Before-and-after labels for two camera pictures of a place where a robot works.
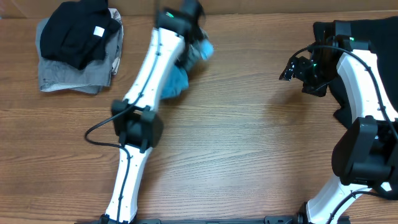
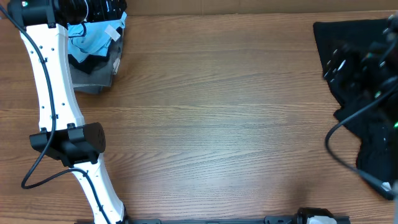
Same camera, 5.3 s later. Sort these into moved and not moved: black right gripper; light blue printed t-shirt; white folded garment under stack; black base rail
Moved: black right gripper; light blue printed t-shirt
Not moved: white folded garment under stack; black base rail
